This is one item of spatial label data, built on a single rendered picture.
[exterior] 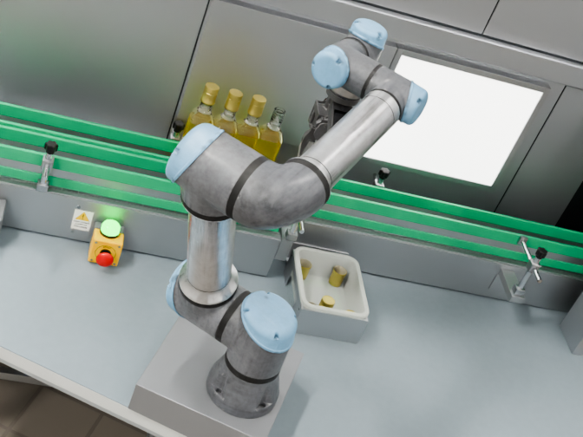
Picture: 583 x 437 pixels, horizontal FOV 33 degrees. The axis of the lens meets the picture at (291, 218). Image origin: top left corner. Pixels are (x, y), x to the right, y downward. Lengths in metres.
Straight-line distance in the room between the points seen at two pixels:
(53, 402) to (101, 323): 0.86
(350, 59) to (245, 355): 0.60
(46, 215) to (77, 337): 0.34
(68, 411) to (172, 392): 1.05
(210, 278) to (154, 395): 0.30
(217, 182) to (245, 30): 0.87
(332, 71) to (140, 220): 0.72
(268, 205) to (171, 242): 0.86
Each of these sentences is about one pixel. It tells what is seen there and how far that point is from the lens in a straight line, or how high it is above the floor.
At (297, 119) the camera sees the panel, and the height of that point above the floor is 1.06.
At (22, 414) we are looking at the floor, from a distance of 3.00.
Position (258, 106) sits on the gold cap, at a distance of 2.34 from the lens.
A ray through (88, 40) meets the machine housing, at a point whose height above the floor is 1.12.
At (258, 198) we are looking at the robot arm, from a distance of 1.55.
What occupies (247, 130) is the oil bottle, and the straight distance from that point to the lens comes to 2.36.
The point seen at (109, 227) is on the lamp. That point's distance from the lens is 2.31.
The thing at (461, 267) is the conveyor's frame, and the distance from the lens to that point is 2.68.
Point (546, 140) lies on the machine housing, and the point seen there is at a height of 1.16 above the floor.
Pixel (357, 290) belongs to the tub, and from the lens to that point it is 2.45.
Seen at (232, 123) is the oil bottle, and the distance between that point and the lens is 2.36.
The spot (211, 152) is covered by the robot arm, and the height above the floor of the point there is 1.43.
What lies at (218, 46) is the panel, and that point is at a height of 1.20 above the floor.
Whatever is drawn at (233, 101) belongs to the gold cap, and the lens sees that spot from 2.33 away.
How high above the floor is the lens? 2.28
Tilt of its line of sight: 34 degrees down
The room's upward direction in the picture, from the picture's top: 23 degrees clockwise
